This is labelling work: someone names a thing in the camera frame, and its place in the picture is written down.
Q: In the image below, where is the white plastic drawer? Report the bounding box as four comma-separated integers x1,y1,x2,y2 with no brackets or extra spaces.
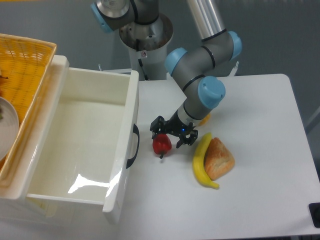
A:
26,66,140,225

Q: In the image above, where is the yellow woven basket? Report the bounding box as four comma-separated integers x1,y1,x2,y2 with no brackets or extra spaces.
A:
0,33,57,186

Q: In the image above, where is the black corner object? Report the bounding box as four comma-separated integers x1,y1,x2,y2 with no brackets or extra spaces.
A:
308,202,320,229

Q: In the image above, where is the white plate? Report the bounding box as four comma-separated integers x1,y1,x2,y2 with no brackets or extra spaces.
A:
0,97,20,163

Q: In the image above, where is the brown bread piece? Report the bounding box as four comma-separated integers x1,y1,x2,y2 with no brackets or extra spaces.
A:
204,137,235,181

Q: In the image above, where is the yellow banana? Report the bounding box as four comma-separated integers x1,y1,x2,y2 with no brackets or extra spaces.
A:
192,132,220,190

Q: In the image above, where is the red bell pepper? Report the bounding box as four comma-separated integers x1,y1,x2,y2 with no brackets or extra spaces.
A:
152,133,172,159

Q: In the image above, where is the black cable on pedestal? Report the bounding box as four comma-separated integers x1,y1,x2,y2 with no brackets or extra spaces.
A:
136,38,150,81

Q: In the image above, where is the yellow bell pepper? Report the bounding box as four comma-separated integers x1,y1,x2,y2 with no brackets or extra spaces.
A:
198,113,211,126

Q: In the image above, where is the white drawer cabinet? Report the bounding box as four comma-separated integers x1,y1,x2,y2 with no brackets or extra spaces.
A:
0,55,73,224

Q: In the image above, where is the black drawer handle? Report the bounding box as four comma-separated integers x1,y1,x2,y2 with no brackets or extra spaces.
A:
126,123,140,169

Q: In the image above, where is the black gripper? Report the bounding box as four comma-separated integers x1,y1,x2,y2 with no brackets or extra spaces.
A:
149,113,198,149

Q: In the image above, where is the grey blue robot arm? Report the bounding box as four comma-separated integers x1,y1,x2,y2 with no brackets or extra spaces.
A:
90,0,242,147

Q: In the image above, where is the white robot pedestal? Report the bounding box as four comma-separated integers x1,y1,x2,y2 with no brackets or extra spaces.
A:
119,13,173,81

